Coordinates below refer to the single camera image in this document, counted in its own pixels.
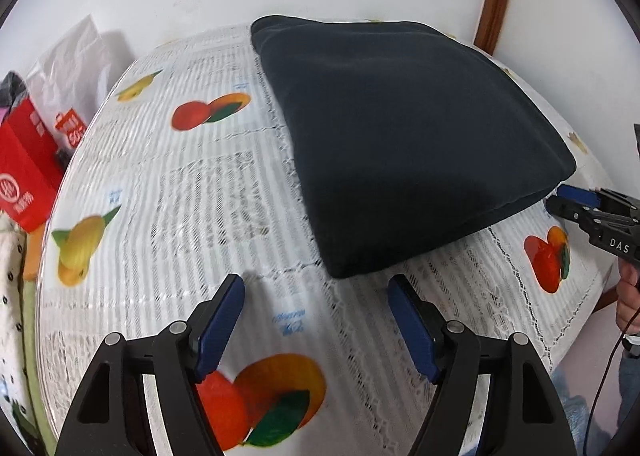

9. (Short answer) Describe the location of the white floral quilt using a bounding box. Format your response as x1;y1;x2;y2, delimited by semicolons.
0;213;34;431

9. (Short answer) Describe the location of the fruit print lace tablecloth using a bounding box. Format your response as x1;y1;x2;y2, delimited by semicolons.
37;18;618;456

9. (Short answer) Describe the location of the grey plaid cloth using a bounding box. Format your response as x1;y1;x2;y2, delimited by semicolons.
0;71;28;112

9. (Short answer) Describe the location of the red paper shopping bag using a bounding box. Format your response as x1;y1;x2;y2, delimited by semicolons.
0;98;64;233

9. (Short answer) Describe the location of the black garment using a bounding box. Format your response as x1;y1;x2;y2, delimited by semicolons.
250;16;576;279

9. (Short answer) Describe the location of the wooden bedside table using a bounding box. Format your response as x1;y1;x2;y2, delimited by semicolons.
23;223;47;282

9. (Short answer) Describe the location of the person's right hand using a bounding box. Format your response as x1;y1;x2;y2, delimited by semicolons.
616;259;640;335

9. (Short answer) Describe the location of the white Miniso plastic bag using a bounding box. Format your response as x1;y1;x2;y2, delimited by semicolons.
26;16;132;154

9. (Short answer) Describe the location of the green bed sheet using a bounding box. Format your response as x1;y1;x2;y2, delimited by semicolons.
22;281;56;455

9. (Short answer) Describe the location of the blue jeans leg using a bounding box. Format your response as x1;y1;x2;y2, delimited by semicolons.
549;335;640;456

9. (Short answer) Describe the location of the black cable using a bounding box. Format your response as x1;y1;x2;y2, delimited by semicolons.
581;304;640;456

